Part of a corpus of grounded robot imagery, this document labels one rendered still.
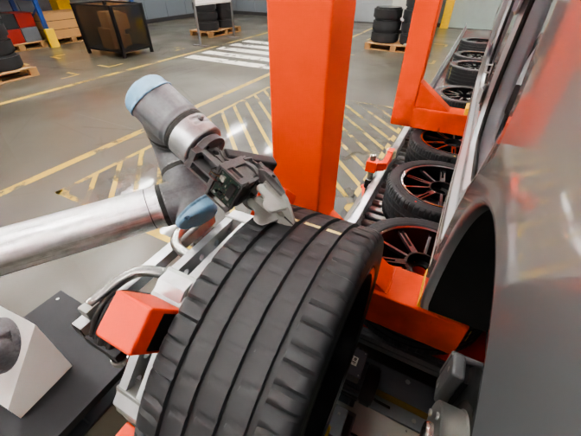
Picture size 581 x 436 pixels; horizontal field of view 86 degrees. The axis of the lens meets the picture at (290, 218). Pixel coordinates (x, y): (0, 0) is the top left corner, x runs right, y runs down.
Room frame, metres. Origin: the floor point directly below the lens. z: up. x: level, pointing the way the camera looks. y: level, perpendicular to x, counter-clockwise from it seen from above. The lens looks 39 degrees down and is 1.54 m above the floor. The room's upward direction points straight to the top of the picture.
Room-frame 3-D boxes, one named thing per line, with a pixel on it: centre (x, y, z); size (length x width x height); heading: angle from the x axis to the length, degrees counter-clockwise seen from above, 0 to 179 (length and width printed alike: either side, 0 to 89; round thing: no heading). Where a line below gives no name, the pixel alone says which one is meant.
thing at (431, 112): (2.43, -1.25, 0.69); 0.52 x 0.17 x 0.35; 62
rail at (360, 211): (1.97, -0.67, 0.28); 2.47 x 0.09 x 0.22; 152
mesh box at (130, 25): (8.21, 4.01, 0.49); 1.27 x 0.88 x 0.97; 62
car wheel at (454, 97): (3.42, -1.87, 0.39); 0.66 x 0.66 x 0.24
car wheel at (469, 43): (6.61, -3.54, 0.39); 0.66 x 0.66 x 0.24
